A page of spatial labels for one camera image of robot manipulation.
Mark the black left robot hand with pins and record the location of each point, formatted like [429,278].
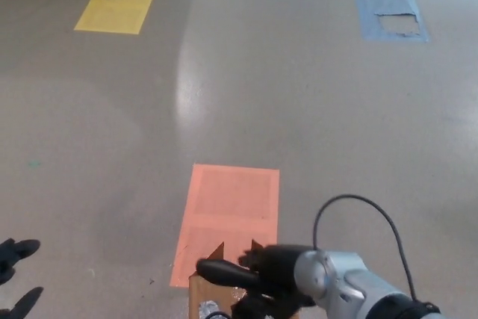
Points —
[22,248]

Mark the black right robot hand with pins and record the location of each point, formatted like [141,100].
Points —
[276,270]

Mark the black floor air pump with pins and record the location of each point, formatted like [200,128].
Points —
[224,273]

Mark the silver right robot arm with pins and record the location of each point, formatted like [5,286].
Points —
[336,278]

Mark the crumpled silver plastic wrap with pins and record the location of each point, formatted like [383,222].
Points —
[207,308]

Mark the orange paper sheet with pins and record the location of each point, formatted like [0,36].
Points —
[231,199]

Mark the brown cardboard box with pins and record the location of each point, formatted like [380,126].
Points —
[196,298]

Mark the yellow paper sheet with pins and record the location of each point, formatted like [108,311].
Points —
[116,7]

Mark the torn blue paper sheet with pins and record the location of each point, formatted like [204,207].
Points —
[369,5]

